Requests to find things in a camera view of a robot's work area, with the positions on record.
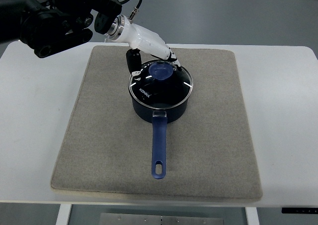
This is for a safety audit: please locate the dark blue saucepan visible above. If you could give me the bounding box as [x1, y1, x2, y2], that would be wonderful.
[129, 93, 188, 179]

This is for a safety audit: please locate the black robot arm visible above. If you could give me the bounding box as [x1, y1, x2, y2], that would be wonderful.
[0, 0, 142, 58]

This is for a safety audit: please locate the beige fabric mat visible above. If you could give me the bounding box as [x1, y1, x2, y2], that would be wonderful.
[51, 46, 262, 202]

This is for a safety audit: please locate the glass lid blue knob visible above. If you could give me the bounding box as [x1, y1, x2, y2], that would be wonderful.
[128, 60, 193, 109]

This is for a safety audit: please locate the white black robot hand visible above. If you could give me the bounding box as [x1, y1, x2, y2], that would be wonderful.
[107, 15, 181, 70]

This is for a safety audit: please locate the black desk control panel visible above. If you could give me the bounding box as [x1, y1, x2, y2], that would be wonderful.
[281, 207, 318, 215]

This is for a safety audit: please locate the white table leg right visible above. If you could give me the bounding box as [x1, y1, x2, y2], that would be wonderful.
[245, 207, 260, 225]

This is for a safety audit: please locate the grey metal base plate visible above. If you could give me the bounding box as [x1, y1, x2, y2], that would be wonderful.
[99, 213, 224, 225]

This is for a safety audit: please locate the white table leg left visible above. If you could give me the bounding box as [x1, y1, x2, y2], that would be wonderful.
[56, 204, 72, 225]

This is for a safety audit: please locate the white table leg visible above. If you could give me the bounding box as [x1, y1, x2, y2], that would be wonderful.
[245, 207, 260, 225]
[56, 204, 72, 225]

